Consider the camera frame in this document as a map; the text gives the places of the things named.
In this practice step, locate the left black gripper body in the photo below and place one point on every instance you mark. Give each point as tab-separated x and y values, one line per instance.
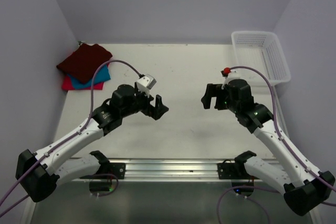
140	102

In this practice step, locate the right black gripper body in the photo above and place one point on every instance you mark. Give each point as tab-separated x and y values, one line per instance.
223	102

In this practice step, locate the dark red t-shirt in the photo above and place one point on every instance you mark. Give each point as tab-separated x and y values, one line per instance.
84	61

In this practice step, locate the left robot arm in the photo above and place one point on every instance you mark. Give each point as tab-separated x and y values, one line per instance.
41	172

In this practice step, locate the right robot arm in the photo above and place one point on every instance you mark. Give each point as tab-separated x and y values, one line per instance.
302	184

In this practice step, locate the folded blue t-shirt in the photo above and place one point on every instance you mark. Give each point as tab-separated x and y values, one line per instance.
101	77

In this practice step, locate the white plastic basket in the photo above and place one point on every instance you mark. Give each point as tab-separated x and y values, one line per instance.
262	51

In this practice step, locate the folded pink t-shirt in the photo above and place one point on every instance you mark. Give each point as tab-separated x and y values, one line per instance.
70	83

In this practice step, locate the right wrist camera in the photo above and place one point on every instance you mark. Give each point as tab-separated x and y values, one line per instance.
229	75

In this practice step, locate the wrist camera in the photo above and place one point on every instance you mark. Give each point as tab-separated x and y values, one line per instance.
145	84
229	75

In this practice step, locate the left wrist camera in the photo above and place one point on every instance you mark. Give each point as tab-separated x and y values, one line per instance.
145	84

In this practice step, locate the aluminium mounting rail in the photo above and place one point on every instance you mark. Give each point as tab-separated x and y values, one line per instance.
172	170

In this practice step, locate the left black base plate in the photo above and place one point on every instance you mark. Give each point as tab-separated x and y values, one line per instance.
117	169

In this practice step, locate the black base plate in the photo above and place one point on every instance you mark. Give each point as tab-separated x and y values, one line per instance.
117	169
228	169

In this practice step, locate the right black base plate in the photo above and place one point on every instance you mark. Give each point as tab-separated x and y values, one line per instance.
228	169

